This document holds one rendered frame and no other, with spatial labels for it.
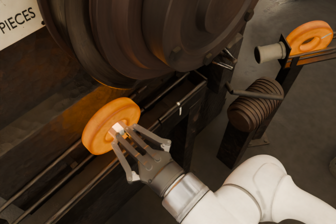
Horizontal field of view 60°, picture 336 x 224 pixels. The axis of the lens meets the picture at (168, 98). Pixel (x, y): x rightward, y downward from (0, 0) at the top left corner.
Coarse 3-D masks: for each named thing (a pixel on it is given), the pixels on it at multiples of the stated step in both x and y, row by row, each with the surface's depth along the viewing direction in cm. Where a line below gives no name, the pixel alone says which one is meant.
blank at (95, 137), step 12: (108, 108) 63; (120, 108) 63; (132, 108) 67; (96, 120) 62; (108, 120) 62; (132, 120) 71; (84, 132) 63; (96, 132) 62; (84, 144) 65; (96, 144) 65; (108, 144) 70
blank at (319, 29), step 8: (304, 24) 93; (312, 24) 92; (320, 24) 92; (296, 32) 94; (304, 32) 93; (312, 32) 93; (320, 32) 94; (328, 32) 94; (288, 40) 97; (296, 40) 95; (304, 40) 96; (312, 40) 101; (320, 40) 97; (328, 40) 98; (296, 48) 99; (304, 48) 101; (312, 48) 100; (320, 48) 101
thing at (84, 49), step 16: (48, 0) 40; (64, 0) 35; (80, 0) 37; (64, 16) 37; (80, 16) 38; (64, 32) 43; (80, 32) 40; (80, 48) 42; (96, 48) 44; (80, 64) 44; (96, 64) 47; (112, 80) 52; (128, 80) 56; (144, 80) 61
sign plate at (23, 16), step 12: (0, 0) 43; (12, 0) 44; (24, 0) 46; (0, 12) 44; (12, 12) 45; (24, 12) 47; (36, 12) 48; (0, 24) 45; (12, 24) 47; (24, 24) 48; (36, 24) 50; (0, 36) 46; (12, 36) 48; (24, 36) 49; (0, 48) 48
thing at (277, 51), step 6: (282, 42) 99; (258, 48) 98; (264, 48) 98; (270, 48) 98; (276, 48) 98; (282, 48) 97; (258, 54) 99; (264, 54) 98; (270, 54) 98; (276, 54) 98; (282, 54) 98; (258, 60) 100; (264, 60) 99
